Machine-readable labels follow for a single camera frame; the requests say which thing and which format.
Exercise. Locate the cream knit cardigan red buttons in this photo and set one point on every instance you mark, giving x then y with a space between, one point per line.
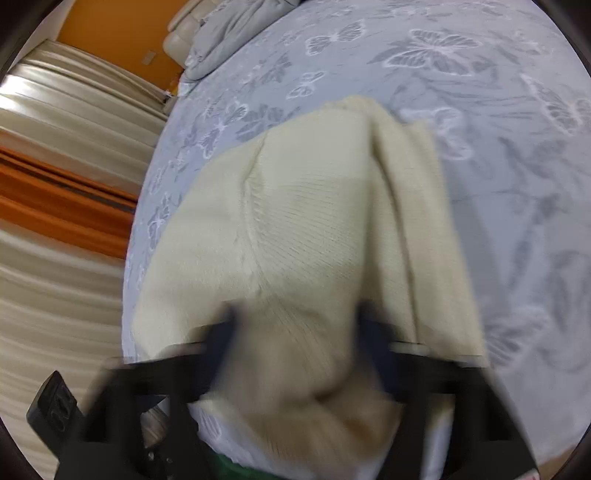
300 221

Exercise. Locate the orange curtain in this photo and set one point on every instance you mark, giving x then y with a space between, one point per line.
60 198

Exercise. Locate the white cloth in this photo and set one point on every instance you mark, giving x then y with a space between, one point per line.
212 429

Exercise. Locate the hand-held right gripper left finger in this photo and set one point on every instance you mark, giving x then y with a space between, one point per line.
219 344

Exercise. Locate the green garment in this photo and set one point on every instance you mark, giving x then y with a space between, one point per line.
240 470

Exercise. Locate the wall outlet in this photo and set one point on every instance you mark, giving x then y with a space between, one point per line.
150 57

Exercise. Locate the beige padded headboard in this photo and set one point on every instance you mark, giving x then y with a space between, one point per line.
178 44

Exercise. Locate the butterfly print bed sheet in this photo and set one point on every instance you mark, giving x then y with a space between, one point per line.
508 184

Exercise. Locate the grey duvet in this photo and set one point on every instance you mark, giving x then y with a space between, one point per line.
221 41

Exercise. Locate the beige curtain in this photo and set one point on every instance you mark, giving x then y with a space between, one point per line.
55 304
69 101

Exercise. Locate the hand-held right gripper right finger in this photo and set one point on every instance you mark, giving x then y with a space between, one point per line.
374 344

